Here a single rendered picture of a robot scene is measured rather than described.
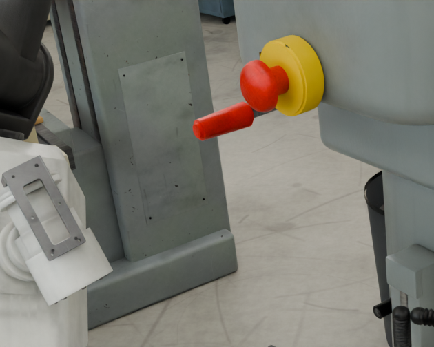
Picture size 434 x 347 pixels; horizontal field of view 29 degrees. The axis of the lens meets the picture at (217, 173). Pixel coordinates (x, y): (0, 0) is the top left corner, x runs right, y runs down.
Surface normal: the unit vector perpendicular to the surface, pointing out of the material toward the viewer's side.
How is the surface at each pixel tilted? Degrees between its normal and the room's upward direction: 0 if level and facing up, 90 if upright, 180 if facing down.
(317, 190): 0
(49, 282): 77
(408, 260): 0
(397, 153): 90
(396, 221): 90
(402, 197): 90
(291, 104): 90
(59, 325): 58
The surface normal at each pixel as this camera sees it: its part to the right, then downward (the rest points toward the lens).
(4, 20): 0.28, 0.09
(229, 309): -0.13, -0.91
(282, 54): -0.84, 0.32
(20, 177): 0.26, -0.17
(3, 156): 0.53, -0.31
